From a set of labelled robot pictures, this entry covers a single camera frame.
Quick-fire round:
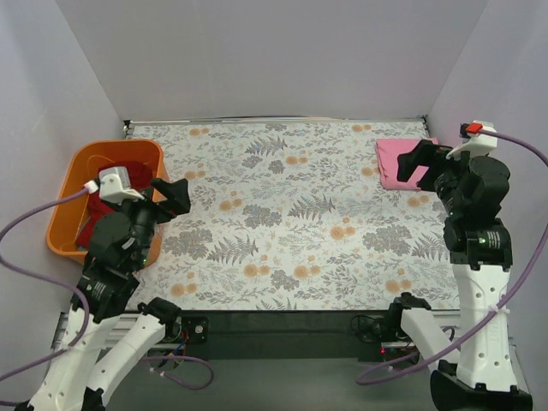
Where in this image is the pink t shirt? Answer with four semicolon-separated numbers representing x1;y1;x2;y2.
375;139;426;191

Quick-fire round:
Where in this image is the floral table cloth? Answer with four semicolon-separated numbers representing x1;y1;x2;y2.
132;121;459;310

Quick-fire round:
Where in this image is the red t shirt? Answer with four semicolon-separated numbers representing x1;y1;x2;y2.
75;161;154;249

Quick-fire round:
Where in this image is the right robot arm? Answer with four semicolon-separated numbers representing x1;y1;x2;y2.
387;121;533;410

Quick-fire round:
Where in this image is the orange plastic basket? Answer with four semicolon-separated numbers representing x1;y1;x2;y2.
46;140;169;264

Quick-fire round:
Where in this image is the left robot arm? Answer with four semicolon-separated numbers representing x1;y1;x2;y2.
17;167;191;410

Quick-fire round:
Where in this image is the aluminium frame rail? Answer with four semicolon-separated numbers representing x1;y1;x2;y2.
36;310;146;411

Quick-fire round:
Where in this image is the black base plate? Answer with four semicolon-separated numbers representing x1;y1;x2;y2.
161;310;416;363

